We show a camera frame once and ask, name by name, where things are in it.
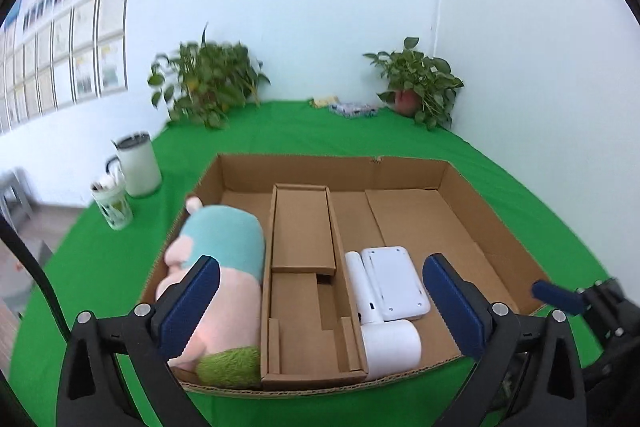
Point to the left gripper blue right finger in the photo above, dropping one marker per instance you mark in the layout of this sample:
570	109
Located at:
526	366

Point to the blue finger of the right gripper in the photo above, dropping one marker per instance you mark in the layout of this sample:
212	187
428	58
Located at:
570	302

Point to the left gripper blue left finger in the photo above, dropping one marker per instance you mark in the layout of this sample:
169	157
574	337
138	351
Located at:
92	390

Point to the pink pig plush toy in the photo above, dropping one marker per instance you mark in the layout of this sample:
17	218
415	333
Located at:
223	351

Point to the white plastic device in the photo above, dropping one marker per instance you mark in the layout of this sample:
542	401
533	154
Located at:
396	285

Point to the white hair dryer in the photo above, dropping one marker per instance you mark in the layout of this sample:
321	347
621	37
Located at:
391	347

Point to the green tablecloth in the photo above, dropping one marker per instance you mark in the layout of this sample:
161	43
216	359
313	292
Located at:
103	271

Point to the patterned paper cup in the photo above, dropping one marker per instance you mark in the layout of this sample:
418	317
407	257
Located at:
109	193

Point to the white kettle jug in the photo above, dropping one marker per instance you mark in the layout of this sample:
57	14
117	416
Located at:
136	164

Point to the grey plastic stool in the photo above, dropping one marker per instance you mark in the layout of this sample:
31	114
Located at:
15	205

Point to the right potted green plant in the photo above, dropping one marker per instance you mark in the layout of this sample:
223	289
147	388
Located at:
418	86

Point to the potted green plant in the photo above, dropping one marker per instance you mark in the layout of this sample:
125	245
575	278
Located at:
418	86
203	81

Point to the left potted green plant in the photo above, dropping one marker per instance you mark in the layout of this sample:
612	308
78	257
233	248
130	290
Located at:
203	81

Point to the small colourful packet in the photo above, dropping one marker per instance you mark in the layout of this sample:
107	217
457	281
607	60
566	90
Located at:
353	110

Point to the yellow small item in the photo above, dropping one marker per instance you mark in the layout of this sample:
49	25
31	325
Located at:
324	102

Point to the framed certificates on wall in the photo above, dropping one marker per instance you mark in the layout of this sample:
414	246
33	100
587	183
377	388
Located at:
76	57

